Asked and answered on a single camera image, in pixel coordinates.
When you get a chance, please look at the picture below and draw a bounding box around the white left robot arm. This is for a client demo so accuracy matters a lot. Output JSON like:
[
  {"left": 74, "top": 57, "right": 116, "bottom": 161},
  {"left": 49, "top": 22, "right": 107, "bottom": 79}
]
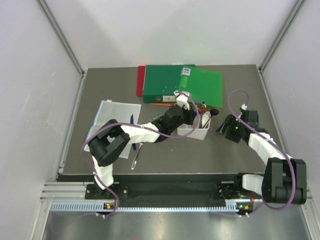
[{"left": 81, "top": 91, "right": 200, "bottom": 199}]

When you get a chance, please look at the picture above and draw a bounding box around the dark green ring binder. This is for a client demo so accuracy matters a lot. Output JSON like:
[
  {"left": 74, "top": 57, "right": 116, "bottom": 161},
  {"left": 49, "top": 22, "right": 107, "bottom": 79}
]
[{"left": 142, "top": 64, "right": 195, "bottom": 103}]

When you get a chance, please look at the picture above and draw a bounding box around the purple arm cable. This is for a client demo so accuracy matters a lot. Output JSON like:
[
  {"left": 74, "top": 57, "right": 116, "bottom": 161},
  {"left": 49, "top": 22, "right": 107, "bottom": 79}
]
[
  {"left": 227, "top": 88, "right": 296, "bottom": 218},
  {"left": 80, "top": 91, "right": 201, "bottom": 218}
]

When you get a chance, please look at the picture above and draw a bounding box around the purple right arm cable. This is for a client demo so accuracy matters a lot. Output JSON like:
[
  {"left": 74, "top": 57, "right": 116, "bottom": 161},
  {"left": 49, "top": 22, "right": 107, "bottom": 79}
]
[{"left": 227, "top": 88, "right": 296, "bottom": 218}]

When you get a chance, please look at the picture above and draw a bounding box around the black iridescent spoon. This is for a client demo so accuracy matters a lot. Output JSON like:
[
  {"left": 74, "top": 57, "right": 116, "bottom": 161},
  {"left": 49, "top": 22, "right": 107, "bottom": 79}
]
[{"left": 202, "top": 108, "right": 220, "bottom": 129}]

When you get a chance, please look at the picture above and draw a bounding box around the white divided plastic container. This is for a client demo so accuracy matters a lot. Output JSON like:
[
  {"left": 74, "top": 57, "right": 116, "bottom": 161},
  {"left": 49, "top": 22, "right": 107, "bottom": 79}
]
[{"left": 177, "top": 116, "right": 211, "bottom": 140}]

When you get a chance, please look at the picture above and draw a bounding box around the clear mesh zip pouch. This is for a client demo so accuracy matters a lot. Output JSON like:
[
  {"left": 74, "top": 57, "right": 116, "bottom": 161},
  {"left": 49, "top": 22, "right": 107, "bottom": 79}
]
[{"left": 84, "top": 100, "right": 142, "bottom": 159}]

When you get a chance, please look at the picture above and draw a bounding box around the dark blue table knife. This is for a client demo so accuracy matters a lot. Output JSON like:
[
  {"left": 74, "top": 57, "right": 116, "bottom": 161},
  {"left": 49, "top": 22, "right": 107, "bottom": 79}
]
[{"left": 130, "top": 114, "right": 137, "bottom": 151}]

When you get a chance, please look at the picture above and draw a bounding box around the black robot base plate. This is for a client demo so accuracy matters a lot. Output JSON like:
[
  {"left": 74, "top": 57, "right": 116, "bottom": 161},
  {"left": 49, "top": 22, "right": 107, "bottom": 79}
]
[{"left": 85, "top": 180, "right": 249, "bottom": 203}]

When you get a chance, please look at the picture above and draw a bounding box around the light green plastic folder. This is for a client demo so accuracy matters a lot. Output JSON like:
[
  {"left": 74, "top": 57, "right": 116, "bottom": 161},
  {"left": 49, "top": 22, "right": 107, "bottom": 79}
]
[{"left": 177, "top": 65, "right": 223, "bottom": 108}]

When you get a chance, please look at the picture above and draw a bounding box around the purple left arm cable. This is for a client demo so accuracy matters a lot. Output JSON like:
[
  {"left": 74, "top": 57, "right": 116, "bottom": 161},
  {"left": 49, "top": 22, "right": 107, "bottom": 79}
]
[{"left": 80, "top": 91, "right": 201, "bottom": 218}]

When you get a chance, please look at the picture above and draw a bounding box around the orange plastic spoon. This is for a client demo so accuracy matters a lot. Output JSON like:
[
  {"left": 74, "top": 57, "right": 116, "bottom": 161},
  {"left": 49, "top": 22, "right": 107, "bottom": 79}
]
[{"left": 150, "top": 103, "right": 174, "bottom": 107}]

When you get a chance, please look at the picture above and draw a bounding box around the grey slotted cable duct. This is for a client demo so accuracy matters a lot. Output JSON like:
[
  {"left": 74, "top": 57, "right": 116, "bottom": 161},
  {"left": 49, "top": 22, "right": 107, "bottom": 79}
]
[{"left": 50, "top": 202, "right": 239, "bottom": 213}]

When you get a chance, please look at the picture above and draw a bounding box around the silver spoon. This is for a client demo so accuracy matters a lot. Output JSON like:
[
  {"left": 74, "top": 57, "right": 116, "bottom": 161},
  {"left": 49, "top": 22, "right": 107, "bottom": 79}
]
[{"left": 198, "top": 106, "right": 207, "bottom": 116}]

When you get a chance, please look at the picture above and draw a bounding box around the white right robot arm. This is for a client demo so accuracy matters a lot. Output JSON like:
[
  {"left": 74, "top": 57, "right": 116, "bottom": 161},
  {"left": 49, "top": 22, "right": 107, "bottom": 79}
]
[{"left": 216, "top": 104, "right": 307, "bottom": 205}]

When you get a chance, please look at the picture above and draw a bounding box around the white ceramic spoon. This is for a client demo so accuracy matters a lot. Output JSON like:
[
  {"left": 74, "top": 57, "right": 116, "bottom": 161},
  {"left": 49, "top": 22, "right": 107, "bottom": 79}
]
[{"left": 199, "top": 112, "right": 211, "bottom": 129}]

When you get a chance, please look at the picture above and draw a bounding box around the red folder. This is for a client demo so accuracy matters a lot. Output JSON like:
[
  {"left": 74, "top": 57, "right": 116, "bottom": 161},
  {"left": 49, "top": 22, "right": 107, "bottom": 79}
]
[{"left": 136, "top": 65, "right": 146, "bottom": 97}]

